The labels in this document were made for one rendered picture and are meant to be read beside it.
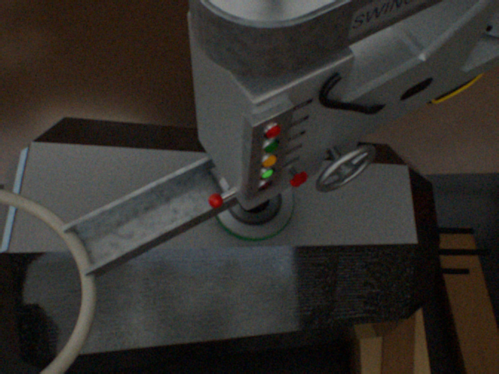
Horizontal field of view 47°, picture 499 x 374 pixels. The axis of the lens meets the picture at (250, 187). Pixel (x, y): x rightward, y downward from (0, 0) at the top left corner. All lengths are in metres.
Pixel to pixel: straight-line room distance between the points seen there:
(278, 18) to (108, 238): 0.70
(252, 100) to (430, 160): 1.92
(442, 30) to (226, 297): 0.89
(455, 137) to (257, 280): 1.53
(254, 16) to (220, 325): 1.06
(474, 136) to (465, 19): 1.72
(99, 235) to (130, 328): 0.44
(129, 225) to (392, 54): 0.66
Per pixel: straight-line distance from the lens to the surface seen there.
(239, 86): 0.91
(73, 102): 2.84
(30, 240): 1.64
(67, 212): 1.64
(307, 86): 0.94
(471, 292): 2.45
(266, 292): 1.61
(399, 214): 1.65
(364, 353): 2.14
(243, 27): 0.79
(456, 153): 2.81
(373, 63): 1.15
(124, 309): 1.65
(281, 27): 0.79
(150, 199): 1.33
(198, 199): 1.32
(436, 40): 1.19
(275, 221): 1.51
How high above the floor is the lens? 2.27
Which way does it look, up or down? 64 degrees down
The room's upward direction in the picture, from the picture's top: 5 degrees clockwise
